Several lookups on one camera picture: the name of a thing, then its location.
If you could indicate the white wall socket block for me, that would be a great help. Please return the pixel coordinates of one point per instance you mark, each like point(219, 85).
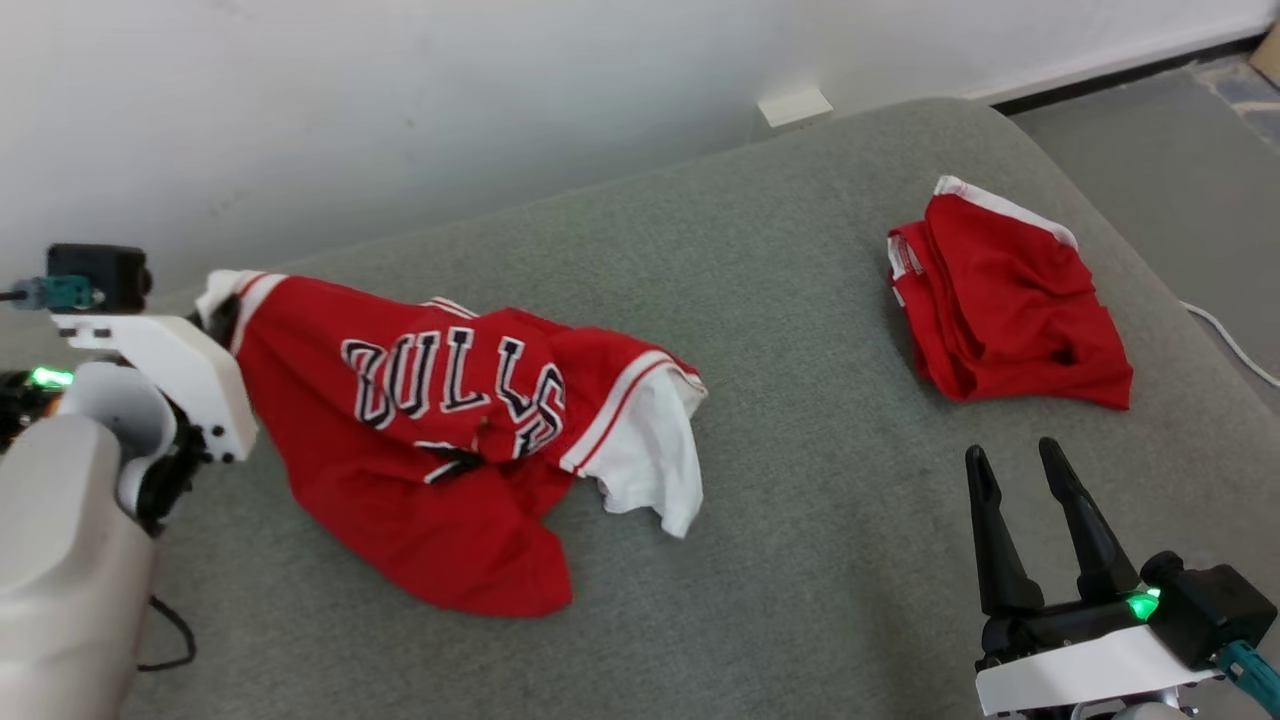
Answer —
point(795, 106)

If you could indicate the white wall baseboard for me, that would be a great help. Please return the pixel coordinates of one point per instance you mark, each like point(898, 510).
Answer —
point(1120, 60)

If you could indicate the red white Bulls jersey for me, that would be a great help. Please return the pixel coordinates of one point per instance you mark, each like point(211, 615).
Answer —
point(420, 470)

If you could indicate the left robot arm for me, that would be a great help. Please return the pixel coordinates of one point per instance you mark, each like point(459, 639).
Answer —
point(60, 560)

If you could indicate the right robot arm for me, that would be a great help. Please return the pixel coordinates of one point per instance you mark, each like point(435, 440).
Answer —
point(1150, 713)

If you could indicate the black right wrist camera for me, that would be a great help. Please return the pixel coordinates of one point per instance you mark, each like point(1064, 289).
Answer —
point(1215, 610)

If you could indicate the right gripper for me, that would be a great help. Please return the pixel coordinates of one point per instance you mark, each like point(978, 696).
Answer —
point(1080, 665)

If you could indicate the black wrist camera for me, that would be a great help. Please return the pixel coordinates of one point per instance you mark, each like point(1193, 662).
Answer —
point(1215, 610)
point(100, 275)

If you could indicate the beige wooden board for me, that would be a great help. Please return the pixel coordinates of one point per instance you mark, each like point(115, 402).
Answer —
point(1268, 55)

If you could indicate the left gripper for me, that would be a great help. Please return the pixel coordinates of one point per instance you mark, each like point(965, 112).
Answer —
point(190, 370)

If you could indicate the red shorts with white trim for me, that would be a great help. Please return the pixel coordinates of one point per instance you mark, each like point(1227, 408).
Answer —
point(1010, 310)

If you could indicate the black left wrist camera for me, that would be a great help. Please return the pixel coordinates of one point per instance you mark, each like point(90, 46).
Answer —
point(100, 275)

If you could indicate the grey fabric sofa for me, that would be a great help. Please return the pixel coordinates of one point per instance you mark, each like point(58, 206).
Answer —
point(800, 450)

